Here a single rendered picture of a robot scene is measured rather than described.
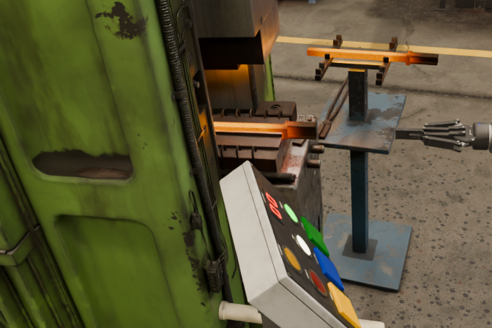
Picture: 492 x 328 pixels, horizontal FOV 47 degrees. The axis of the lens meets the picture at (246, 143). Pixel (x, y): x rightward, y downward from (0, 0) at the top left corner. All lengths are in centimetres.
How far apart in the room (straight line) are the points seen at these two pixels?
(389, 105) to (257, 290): 144
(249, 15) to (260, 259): 58
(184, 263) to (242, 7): 64
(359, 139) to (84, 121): 107
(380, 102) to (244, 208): 129
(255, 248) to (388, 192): 201
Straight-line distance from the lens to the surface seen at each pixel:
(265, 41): 141
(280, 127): 163
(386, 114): 221
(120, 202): 138
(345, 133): 210
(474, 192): 301
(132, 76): 115
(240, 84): 186
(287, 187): 156
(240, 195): 112
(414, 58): 203
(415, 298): 248
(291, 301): 97
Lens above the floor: 188
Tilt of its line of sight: 34 degrees down
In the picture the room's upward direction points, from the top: 9 degrees counter-clockwise
